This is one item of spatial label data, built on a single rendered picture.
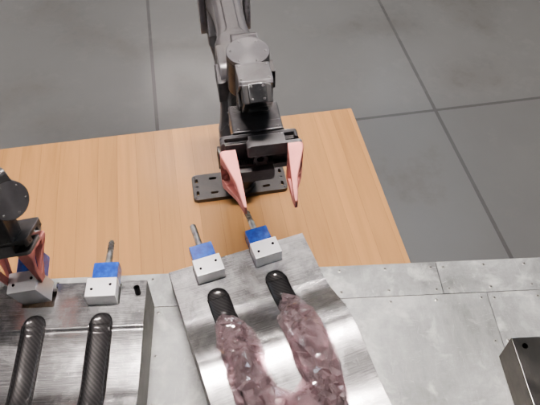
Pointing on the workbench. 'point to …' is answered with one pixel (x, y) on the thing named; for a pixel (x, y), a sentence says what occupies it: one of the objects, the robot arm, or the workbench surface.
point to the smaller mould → (522, 369)
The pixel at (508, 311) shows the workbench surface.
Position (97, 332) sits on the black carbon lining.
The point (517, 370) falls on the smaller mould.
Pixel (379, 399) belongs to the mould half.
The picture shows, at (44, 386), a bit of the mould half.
